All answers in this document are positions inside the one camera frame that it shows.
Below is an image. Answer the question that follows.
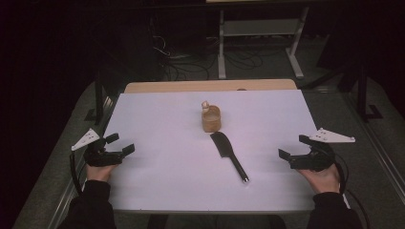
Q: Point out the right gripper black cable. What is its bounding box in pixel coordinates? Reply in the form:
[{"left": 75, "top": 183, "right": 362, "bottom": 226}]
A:
[{"left": 333, "top": 154, "right": 373, "bottom": 229}]

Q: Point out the person's right hand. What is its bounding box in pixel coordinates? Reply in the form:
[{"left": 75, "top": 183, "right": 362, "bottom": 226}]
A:
[{"left": 297, "top": 163, "right": 341, "bottom": 196}]

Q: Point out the wooden utensil holder cup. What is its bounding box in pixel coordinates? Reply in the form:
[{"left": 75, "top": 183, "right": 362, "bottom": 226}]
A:
[{"left": 201, "top": 105, "right": 223, "bottom": 134}]

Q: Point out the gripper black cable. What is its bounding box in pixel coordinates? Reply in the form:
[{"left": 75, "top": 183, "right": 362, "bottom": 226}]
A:
[
  {"left": 69, "top": 150, "right": 84, "bottom": 197},
  {"left": 333, "top": 154, "right": 373, "bottom": 229}
]

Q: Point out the person's left hand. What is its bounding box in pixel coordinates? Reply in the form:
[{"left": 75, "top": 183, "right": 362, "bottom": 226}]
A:
[{"left": 85, "top": 163, "right": 117, "bottom": 183}]

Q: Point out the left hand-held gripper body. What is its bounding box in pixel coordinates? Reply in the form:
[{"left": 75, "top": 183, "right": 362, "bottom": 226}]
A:
[{"left": 71, "top": 128, "right": 124, "bottom": 168}]

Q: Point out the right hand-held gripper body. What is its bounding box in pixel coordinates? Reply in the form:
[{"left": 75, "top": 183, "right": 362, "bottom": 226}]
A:
[{"left": 288, "top": 127, "right": 356, "bottom": 173}]

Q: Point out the black metal stand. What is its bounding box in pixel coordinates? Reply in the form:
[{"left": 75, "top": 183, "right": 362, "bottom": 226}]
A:
[
  {"left": 298, "top": 62, "right": 385, "bottom": 124},
  {"left": 83, "top": 72, "right": 129, "bottom": 126}
]

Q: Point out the tangle of floor cables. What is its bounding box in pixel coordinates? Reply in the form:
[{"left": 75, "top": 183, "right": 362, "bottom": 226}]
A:
[{"left": 152, "top": 33, "right": 266, "bottom": 81}]

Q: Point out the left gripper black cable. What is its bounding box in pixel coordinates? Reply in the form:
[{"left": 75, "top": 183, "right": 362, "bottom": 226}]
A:
[{"left": 69, "top": 150, "right": 84, "bottom": 197}]

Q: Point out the white metal desk frame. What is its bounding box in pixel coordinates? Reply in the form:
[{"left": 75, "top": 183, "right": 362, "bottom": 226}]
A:
[{"left": 217, "top": 6, "right": 310, "bottom": 81}]

